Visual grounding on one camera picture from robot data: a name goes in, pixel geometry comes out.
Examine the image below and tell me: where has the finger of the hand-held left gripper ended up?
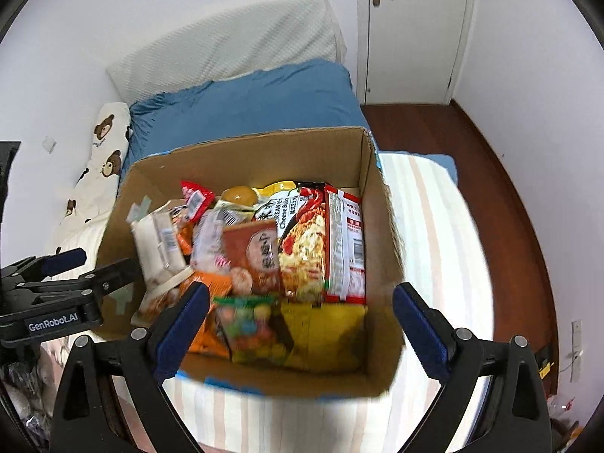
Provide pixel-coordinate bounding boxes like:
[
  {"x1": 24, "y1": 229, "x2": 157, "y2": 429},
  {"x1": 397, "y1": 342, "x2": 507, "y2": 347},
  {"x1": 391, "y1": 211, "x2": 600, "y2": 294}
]
[
  {"x1": 0, "y1": 247, "x2": 88, "y2": 288},
  {"x1": 18, "y1": 258, "x2": 143, "y2": 313}
]

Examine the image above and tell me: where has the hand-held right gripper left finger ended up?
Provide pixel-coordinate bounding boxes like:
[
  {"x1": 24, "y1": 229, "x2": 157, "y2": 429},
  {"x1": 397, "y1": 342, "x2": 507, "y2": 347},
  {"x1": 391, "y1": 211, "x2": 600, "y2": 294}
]
[{"x1": 51, "y1": 280, "x2": 211, "y2": 453}]

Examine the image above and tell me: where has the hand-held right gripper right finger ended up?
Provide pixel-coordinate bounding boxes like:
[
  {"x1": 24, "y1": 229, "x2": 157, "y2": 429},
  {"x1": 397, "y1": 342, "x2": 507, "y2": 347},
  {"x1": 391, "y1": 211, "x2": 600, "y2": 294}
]
[{"x1": 393, "y1": 282, "x2": 554, "y2": 453}]

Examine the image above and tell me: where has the orange panda snack packet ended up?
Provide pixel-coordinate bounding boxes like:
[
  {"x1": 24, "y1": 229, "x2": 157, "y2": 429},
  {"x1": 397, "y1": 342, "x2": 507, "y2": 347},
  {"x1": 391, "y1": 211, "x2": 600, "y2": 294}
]
[{"x1": 139, "y1": 288, "x2": 182, "y2": 322}]

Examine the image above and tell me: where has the white barcode packet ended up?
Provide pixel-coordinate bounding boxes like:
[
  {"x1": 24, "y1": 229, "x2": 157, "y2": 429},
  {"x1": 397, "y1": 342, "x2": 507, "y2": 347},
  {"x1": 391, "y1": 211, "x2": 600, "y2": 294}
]
[{"x1": 129, "y1": 200, "x2": 187, "y2": 288}]

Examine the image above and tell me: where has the colourful candy bag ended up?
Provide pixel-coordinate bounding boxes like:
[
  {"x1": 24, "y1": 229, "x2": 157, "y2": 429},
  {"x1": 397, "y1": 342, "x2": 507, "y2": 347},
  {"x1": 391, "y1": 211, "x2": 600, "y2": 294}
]
[{"x1": 212, "y1": 295, "x2": 293, "y2": 364}]

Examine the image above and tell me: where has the large yellow snack packet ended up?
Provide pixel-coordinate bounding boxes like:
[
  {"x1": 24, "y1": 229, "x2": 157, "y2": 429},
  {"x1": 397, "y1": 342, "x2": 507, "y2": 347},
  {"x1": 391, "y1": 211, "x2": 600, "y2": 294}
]
[{"x1": 280, "y1": 302, "x2": 368, "y2": 371}]

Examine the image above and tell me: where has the brown red snack packet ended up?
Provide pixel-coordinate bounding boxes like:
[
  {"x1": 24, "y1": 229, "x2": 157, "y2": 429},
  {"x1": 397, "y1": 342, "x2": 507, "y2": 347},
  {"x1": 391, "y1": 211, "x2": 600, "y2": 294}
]
[{"x1": 222, "y1": 219, "x2": 285, "y2": 296}]

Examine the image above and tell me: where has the red white snack packet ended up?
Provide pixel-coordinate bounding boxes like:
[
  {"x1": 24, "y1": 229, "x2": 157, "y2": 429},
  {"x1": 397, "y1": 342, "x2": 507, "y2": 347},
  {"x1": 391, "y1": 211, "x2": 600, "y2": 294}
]
[{"x1": 323, "y1": 188, "x2": 368, "y2": 305}]

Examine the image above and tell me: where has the braised egg packet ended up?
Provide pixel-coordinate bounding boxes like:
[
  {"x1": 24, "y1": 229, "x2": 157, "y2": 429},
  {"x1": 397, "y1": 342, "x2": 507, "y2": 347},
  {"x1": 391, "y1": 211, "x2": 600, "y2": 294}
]
[{"x1": 221, "y1": 185, "x2": 259, "y2": 208}]

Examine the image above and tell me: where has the cardboard box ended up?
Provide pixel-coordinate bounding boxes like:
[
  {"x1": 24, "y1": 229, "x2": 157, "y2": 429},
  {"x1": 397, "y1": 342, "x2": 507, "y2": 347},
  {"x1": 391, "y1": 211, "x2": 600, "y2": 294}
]
[{"x1": 97, "y1": 126, "x2": 407, "y2": 399}]

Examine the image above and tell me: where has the white oat cookie packet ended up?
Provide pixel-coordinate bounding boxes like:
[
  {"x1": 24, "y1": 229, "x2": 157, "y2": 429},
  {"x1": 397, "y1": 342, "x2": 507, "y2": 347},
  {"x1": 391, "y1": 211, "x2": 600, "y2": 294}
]
[{"x1": 150, "y1": 267, "x2": 195, "y2": 296}]

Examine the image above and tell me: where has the clear pastry packet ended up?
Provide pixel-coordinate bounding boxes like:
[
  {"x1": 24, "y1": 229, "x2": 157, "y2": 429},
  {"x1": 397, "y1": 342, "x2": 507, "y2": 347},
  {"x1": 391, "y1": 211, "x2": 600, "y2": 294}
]
[{"x1": 191, "y1": 208, "x2": 232, "y2": 270}]

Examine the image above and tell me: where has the striped cat blanket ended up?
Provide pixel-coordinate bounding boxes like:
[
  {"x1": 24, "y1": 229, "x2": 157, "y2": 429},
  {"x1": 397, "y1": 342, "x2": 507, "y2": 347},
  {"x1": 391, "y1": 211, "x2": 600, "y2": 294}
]
[{"x1": 160, "y1": 151, "x2": 496, "y2": 453}]

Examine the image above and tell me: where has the bear print pillow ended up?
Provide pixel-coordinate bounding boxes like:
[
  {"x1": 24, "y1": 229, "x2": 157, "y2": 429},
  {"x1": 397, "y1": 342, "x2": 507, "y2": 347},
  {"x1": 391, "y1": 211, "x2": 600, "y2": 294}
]
[{"x1": 45, "y1": 102, "x2": 132, "y2": 265}]

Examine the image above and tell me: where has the small yellow black box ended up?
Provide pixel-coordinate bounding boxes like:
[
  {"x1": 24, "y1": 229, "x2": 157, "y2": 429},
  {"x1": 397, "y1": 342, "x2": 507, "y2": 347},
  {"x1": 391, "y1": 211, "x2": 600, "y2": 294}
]
[{"x1": 538, "y1": 345, "x2": 556, "y2": 379}]

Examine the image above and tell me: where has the red instant noodle packet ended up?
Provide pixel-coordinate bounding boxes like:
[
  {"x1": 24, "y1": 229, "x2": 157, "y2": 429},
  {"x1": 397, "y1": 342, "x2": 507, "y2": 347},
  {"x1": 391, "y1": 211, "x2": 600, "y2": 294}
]
[{"x1": 255, "y1": 184, "x2": 331, "y2": 303}]

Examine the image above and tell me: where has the light blue bed sheet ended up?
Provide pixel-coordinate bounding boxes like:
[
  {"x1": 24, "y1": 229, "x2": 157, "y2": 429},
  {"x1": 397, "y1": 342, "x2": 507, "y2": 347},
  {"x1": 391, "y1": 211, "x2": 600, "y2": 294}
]
[{"x1": 377, "y1": 151, "x2": 459, "y2": 187}]

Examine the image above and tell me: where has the blue duvet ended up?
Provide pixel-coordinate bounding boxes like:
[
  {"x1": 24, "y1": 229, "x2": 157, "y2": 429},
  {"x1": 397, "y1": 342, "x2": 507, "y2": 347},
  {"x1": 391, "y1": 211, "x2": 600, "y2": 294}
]
[{"x1": 120, "y1": 59, "x2": 373, "y2": 175}]

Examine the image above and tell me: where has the white pillow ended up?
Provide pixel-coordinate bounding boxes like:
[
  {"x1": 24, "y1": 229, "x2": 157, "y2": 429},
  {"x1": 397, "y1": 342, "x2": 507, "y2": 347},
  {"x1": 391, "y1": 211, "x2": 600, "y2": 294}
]
[{"x1": 106, "y1": 0, "x2": 347, "y2": 105}]

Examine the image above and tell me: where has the white door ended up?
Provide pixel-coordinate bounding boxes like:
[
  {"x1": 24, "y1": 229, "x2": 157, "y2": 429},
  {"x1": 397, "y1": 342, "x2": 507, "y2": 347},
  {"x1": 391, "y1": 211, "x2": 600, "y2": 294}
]
[{"x1": 356, "y1": 0, "x2": 477, "y2": 107}]

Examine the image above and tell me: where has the white wall socket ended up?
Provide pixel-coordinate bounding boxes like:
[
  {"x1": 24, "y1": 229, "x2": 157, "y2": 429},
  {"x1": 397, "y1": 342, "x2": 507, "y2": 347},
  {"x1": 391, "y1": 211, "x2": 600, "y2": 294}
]
[{"x1": 571, "y1": 320, "x2": 584, "y2": 383}]

